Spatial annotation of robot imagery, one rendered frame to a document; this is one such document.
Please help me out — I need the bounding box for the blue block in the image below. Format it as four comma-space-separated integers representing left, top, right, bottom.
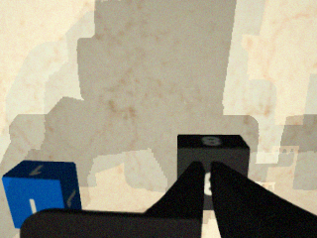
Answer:
2, 160, 82, 229

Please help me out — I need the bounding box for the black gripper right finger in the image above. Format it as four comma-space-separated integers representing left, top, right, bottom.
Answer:
210, 162, 317, 238

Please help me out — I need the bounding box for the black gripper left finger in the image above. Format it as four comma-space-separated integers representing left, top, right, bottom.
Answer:
19, 162, 206, 238

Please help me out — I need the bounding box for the black block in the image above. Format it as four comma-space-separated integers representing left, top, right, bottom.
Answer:
177, 134, 250, 210

